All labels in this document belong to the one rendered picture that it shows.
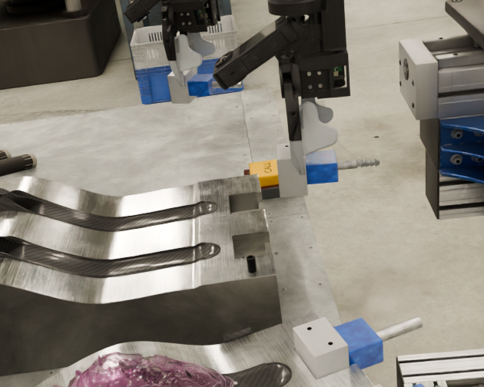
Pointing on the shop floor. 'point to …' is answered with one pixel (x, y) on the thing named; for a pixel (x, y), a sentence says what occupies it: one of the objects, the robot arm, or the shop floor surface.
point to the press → (47, 41)
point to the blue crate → (155, 87)
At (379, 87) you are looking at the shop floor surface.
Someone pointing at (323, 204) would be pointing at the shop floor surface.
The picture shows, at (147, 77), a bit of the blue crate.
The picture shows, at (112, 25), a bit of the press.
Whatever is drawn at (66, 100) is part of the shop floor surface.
